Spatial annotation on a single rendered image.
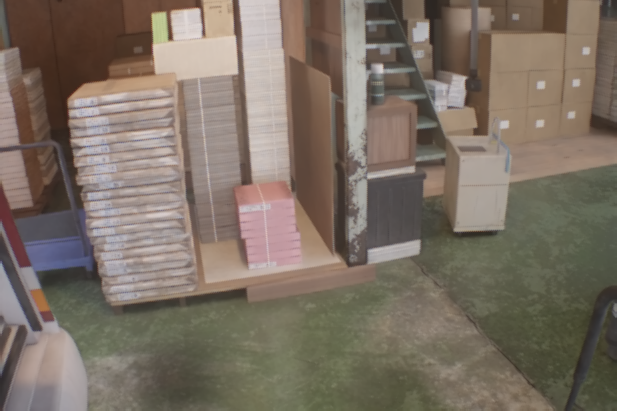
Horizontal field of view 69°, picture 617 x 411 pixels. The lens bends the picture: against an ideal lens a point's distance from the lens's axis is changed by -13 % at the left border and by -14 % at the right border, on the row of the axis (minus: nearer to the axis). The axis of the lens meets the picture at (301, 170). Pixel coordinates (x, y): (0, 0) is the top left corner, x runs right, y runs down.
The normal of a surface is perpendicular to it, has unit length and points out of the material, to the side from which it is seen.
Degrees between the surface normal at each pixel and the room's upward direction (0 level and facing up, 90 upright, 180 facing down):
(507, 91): 90
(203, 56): 90
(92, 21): 90
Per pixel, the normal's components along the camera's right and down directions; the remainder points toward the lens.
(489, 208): -0.07, 0.35
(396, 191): 0.25, 0.33
